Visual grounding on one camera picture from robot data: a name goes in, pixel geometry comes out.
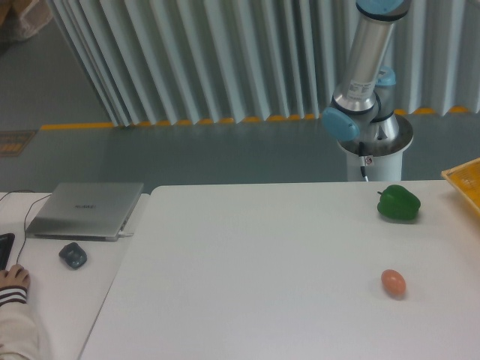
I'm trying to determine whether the person's hand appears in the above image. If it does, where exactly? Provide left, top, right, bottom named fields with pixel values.
left=0, top=264, right=31, bottom=290

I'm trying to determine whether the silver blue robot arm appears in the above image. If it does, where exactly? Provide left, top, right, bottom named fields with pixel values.
left=322, top=1, right=411, bottom=141

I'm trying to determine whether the white striped sleeve forearm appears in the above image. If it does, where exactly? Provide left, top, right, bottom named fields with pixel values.
left=1, top=285, right=44, bottom=359

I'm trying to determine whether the green bell pepper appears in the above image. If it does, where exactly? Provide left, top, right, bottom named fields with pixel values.
left=376, top=184, right=421, bottom=221

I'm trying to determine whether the black keyboard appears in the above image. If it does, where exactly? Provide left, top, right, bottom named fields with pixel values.
left=0, top=233, right=15, bottom=270

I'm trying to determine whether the dark grey earbuds case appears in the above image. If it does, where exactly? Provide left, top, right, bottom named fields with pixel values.
left=58, top=242, right=88, bottom=270

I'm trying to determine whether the silver closed laptop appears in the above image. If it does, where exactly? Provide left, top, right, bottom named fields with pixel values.
left=26, top=182, right=143, bottom=242

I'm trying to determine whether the white folding partition screen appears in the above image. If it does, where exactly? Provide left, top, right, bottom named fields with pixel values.
left=49, top=1, right=479, bottom=126

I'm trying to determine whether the brown egg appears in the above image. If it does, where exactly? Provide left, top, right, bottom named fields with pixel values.
left=381, top=269, right=407, bottom=298

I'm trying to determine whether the yellow plastic basket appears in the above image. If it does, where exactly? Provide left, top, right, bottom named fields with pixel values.
left=441, top=158, right=479, bottom=214

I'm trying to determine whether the black laptop cable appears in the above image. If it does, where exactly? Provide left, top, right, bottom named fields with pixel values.
left=0, top=189, right=53, bottom=268

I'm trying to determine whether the black white robot base cable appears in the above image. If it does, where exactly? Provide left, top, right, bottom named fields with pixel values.
left=358, top=141, right=371, bottom=183

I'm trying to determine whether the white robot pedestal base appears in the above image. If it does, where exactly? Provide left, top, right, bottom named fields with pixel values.
left=338, top=114, right=413, bottom=182

